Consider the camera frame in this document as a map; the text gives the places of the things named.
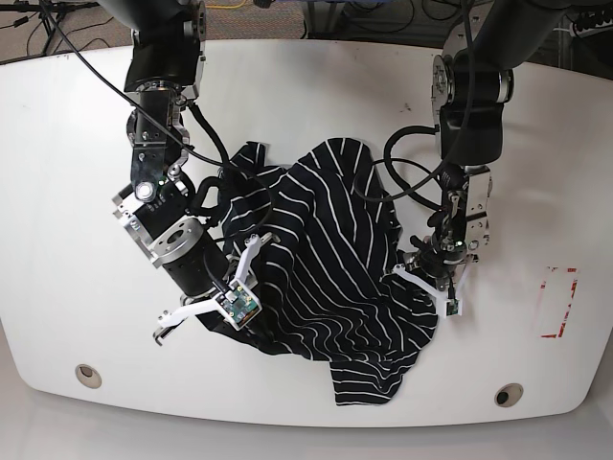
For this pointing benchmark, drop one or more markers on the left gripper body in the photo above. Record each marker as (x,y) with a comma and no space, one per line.
(440,264)

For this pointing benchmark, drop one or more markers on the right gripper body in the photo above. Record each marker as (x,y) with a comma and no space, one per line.
(186,251)

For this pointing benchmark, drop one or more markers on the black white striped T-shirt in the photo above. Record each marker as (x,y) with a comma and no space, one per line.
(326,282)

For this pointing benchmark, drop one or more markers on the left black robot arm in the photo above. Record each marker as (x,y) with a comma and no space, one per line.
(472,82)

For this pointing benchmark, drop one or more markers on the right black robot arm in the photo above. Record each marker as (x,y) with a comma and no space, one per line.
(161,209)

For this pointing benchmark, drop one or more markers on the red tape rectangle marking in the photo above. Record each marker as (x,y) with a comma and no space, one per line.
(556,296)

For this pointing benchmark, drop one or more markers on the white power strip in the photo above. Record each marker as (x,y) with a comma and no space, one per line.
(592,22)

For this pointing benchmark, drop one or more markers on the black tripod stand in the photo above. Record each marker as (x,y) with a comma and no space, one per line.
(25,12)

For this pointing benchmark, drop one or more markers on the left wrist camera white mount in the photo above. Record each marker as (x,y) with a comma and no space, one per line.
(450,300)

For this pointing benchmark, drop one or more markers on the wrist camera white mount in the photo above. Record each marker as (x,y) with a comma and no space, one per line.
(450,300)
(232,297)

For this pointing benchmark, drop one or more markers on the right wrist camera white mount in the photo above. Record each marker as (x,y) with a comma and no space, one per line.
(232,297)

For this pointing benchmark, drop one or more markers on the right table cable grommet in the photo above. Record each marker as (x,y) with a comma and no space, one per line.
(509,395)

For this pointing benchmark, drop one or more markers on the table cable grommet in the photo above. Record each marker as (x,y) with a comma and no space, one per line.
(509,395)
(88,376)

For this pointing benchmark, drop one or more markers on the left table cable grommet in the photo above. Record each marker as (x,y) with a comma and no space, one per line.
(88,376)

